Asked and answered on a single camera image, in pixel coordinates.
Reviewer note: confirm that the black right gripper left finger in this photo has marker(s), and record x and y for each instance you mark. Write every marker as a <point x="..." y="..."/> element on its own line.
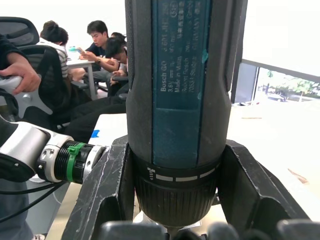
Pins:
<point x="100" y="180"/>

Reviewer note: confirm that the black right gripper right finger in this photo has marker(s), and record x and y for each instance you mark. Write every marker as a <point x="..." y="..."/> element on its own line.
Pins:
<point x="252" y="185"/>

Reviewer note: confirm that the Bosch electric screwdriver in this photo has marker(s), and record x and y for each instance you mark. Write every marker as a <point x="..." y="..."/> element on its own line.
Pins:
<point x="175" y="100"/>

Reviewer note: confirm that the white handheld controller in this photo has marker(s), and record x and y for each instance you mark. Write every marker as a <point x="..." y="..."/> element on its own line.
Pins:
<point x="10" y="82"/>

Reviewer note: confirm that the blue tape piece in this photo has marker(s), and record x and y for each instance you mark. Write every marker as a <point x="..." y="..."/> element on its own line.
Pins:
<point x="95" y="134"/>

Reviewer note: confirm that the bystander's bare hand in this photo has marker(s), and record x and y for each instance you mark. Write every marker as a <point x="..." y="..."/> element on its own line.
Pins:
<point x="23" y="75"/>

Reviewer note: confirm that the small wooden scrap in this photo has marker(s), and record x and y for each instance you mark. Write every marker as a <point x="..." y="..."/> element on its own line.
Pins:
<point x="298" y="176"/>

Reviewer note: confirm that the seated person's black trousers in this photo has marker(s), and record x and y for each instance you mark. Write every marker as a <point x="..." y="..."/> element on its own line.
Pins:
<point x="97" y="112"/>

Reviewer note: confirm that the parked car outside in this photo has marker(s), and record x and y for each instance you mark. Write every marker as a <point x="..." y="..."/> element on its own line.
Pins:
<point x="277" y="97"/>

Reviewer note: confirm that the bystander's blue jeans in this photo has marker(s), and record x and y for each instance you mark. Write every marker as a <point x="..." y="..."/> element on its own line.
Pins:
<point x="13" y="215"/>

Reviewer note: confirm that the black mesh office chair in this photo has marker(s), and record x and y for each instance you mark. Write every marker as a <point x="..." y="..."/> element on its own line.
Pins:
<point x="47" y="82"/>

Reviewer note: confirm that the white office desk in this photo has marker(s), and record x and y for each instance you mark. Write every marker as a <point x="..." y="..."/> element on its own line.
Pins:
<point x="82" y="63"/>

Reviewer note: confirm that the person with bowed head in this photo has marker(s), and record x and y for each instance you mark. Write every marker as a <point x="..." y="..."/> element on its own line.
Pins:
<point x="117" y="50"/>

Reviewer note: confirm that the teal phone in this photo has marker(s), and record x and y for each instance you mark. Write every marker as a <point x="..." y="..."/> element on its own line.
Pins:
<point x="76" y="50"/>

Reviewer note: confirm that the person in striped shirt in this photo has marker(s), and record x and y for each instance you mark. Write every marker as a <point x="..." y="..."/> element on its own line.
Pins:
<point x="60" y="50"/>

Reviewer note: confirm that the person in dark navy shirt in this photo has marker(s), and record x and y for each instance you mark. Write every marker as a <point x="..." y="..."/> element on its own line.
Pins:
<point x="100" y="42"/>

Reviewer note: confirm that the person's dark-haired head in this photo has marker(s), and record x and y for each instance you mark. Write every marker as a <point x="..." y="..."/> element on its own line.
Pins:
<point x="118" y="35"/>

